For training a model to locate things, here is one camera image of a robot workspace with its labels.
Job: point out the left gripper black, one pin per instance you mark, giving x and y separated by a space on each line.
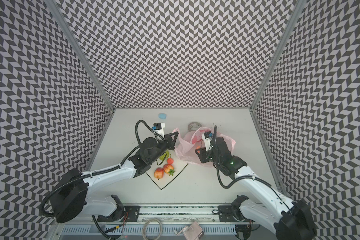
170 134

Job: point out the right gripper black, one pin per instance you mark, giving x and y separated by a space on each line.
203 154

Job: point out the green fake pear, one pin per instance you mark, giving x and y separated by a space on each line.
164 156

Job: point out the fake red yellow mango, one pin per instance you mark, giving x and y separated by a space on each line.
169 169

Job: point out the red fake fruit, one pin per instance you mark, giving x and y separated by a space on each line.
159 173

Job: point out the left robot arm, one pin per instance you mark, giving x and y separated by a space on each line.
77 192

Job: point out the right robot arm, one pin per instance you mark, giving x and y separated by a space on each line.
287 219

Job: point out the clear tape roll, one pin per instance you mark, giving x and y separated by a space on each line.
194 126

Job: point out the white square mat black border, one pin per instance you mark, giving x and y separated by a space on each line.
178 164

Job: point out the light blue soap piece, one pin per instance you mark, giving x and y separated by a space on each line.
162 116

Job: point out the pink box on ledge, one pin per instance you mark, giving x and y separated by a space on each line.
191 232

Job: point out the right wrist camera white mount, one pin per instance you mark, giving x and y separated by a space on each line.
207 138

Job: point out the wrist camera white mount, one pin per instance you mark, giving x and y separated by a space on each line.
207 138
158 129

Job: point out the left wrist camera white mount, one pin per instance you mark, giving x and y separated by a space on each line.
158 129

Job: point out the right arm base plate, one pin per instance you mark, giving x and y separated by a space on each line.
227 214

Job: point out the aluminium front rail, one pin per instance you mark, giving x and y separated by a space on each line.
183 213

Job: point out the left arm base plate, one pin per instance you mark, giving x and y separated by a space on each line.
127 214

